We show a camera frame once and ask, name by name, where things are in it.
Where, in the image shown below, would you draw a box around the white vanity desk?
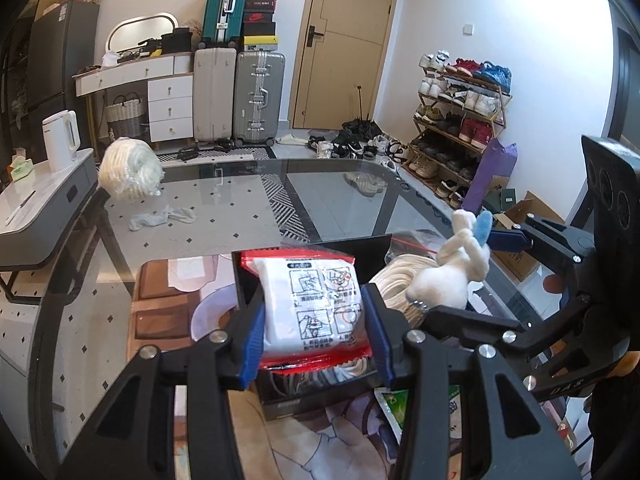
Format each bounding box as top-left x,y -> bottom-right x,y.
74,52 -> 195,144

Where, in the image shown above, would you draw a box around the clear zip bag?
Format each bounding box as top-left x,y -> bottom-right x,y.
390,230 -> 454,262

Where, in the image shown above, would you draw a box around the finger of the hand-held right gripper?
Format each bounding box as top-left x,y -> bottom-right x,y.
422,296 -> 592,357
487,214 -> 598,272

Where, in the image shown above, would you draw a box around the dark glass cabinet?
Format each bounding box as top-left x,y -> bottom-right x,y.
0,10 -> 37,163

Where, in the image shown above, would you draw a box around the dark green box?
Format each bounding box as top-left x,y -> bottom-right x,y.
482,187 -> 519,214

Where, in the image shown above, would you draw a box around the white pen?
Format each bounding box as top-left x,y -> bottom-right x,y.
5,190 -> 37,225

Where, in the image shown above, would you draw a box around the white electric kettle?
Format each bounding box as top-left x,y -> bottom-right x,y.
41,110 -> 81,172

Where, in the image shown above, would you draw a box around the black cardboard box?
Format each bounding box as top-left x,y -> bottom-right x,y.
231,234 -> 402,422

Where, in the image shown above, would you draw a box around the pile of shoes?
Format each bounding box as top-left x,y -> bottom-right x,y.
306,129 -> 417,169

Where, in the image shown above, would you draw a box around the red-edged white packet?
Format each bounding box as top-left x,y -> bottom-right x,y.
241,252 -> 372,373

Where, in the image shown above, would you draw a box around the tan wooden door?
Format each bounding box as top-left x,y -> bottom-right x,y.
290,0 -> 404,131

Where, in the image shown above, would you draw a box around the white yarn ball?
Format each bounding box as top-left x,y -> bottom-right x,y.
98,136 -> 165,204

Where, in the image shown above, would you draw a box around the beige suitcase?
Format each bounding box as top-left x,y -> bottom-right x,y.
192,47 -> 239,144

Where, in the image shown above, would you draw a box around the silver suitcase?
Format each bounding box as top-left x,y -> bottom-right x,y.
232,51 -> 286,147

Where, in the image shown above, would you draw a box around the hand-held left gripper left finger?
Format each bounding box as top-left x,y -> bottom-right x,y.
55,305 -> 266,480

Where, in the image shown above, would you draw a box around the black umbrella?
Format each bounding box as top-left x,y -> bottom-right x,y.
341,85 -> 376,142

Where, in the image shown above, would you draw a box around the person's right forearm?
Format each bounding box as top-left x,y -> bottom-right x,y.
587,352 -> 640,480

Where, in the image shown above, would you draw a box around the cream rope coil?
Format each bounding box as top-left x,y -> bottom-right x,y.
369,254 -> 469,327

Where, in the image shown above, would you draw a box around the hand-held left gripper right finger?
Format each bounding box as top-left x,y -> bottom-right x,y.
361,284 -> 571,480

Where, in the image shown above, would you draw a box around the teal suitcase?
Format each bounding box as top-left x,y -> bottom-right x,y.
201,0 -> 251,46

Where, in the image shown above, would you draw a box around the printed table mat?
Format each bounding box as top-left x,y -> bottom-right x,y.
127,255 -> 566,480

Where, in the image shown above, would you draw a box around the white plush bunny toy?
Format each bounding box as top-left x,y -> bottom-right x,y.
406,209 -> 494,309

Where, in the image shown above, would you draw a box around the purple bag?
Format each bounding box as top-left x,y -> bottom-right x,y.
460,137 -> 519,217

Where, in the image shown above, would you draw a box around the shoe rack with shoes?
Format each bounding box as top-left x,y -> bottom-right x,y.
410,50 -> 514,212

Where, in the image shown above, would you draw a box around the grey refrigerator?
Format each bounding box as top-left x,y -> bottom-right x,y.
25,0 -> 101,157

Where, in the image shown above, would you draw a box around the grey side table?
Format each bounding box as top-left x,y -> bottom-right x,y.
0,147 -> 100,307

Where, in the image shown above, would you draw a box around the white socks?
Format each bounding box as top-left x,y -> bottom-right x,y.
128,204 -> 199,232

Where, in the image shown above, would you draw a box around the oval vanity mirror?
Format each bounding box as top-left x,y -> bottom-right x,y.
106,11 -> 180,56

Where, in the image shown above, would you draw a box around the green tissue box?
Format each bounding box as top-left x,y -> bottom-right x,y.
10,156 -> 35,182

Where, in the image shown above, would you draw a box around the wicker basket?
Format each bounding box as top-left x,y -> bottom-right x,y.
104,94 -> 149,139

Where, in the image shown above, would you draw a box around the black bag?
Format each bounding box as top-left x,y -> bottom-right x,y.
161,30 -> 194,55

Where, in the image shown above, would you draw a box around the green printed packet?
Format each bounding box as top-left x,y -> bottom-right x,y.
374,385 -> 462,447

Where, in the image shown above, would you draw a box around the yellow and black shoe box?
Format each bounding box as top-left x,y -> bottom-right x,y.
239,35 -> 279,53

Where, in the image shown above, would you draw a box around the open cardboard box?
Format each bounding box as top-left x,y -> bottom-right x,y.
492,191 -> 567,284

